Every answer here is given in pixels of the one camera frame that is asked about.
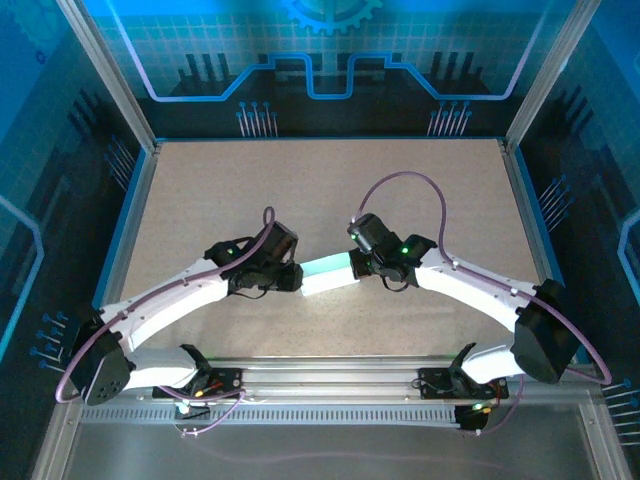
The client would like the aluminium left frame post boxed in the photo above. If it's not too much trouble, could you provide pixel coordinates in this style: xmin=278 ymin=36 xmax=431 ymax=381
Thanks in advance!
xmin=53 ymin=0 xmax=162 ymax=154

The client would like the grey metal front panel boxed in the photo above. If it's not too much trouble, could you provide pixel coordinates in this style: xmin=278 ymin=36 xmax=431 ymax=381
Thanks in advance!
xmin=29 ymin=402 xmax=634 ymax=480

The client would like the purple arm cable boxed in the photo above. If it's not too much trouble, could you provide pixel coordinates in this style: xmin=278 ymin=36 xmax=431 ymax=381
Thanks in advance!
xmin=352 ymin=171 xmax=614 ymax=437
xmin=54 ymin=206 xmax=277 ymax=439

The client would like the black controller box with LED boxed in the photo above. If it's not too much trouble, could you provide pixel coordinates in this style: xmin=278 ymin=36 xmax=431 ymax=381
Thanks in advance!
xmin=453 ymin=403 xmax=494 ymax=435

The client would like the slotted grey cable duct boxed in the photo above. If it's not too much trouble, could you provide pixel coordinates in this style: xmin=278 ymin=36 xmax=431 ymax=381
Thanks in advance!
xmin=78 ymin=405 xmax=464 ymax=427

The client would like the aluminium frame post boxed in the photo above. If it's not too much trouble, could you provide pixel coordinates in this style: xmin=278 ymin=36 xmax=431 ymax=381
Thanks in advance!
xmin=503 ymin=0 xmax=590 ymax=154
xmin=53 ymin=0 xmax=162 ymax=154

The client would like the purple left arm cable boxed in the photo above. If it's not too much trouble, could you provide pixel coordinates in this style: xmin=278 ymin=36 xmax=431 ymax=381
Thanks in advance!
xmin=54 ymin=206 xmax=277 ymax=439

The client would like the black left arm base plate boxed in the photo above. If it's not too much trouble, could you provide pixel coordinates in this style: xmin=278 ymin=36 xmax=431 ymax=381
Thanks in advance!
xmin=151 ymin=367 xmax=247 ymax=400

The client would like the aluminium right table side rail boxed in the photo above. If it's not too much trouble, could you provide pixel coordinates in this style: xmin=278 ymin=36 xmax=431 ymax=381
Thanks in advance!
xmin=497 ymin=139 xmax=576 ymax=362

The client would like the light blue paper box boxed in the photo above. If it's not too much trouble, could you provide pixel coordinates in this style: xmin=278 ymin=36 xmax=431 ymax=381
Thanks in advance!
xmin=299 ymin=251 xmax=361 ymax=297

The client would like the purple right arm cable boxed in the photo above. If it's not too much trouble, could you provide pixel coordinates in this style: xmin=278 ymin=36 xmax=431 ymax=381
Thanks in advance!
xmin=352 ymin=171 xmax=614 ymax=437

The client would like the aluminium mounting rail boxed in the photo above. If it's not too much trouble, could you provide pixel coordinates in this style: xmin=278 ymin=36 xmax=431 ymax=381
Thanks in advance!
xmin=59 ymin=354 xmax=604 ymax=407

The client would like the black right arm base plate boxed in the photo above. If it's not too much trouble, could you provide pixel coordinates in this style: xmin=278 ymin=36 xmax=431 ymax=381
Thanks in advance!
xmin=417 ymin=367 xmax=510 ymax=401

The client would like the aluminium table side rail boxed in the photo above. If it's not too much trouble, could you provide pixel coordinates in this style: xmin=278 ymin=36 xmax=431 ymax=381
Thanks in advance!
xmin=497 ymin=139 xmax=576 ymax=362
xmin=82 ymin=142 xmax=162 ymax=364

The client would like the white cable connector block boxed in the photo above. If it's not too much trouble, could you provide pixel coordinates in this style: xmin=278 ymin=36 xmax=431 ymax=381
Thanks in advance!
xmin=173 ymin=398 xmax=211 ymax=421

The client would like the aluminium right frame post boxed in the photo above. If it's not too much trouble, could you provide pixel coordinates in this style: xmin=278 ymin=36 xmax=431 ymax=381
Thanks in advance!
xmin=503 ymin=0 xmax=590 ymax=154

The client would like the aluminium left table side rail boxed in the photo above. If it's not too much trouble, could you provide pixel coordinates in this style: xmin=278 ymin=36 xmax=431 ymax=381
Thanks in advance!
xmin=82 ymin=142 xmax=162 ymax=364

